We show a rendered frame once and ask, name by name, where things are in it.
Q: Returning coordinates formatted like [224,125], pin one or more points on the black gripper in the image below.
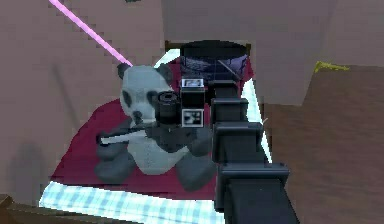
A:
[168,108]

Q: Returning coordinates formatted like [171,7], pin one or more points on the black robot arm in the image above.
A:
[250,193]

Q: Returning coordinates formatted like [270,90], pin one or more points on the black and white panda plush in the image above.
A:
[140,90]

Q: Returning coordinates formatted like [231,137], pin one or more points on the red blanket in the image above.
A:
[83,156]

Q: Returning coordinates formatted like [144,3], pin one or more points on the bed with blue checked sheet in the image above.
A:
[110,206]

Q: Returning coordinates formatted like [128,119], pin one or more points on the black round basket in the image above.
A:
[206,58]

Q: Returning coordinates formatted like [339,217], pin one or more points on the pink thin bar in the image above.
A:
[93,33]

